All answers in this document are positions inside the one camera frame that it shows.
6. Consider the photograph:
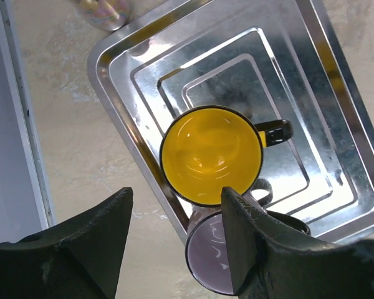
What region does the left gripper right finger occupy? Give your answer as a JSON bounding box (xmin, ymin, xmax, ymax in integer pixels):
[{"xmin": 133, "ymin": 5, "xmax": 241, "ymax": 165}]
[{"xmin": 221, "ymin": 187, "xmax": 374, "ymax": 298}]

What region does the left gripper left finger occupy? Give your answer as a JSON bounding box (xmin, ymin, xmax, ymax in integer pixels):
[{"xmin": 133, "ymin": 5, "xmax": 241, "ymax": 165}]
[{"xmin": 0, "ymin": 187, "xmax": 133, "ymax": 298}]

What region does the yellow mug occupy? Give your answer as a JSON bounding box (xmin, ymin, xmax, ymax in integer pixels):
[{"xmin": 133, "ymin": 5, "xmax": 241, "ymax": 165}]
[{"xmin": 159, "ymin": 105, "xmax": 294, "ymax": 207}]

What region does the silver metal tray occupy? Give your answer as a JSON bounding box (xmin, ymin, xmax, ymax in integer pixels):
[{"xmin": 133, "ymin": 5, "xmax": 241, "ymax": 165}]
[{"xmin": 87, "ymin": 1, "xmax": 374, "ymax": 244}]

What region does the pink cap bottle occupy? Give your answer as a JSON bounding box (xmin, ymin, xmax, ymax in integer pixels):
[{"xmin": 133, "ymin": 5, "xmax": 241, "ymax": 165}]
[{"xmin": 72, "ymin": 0, "xmax": 131, "ymax": 32}]

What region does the aluminium frame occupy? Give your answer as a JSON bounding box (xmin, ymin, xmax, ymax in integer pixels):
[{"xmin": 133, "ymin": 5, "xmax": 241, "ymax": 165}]
[{"xmin": 0, "ymin": 1, "xmax": 55, "ymax": 243}]

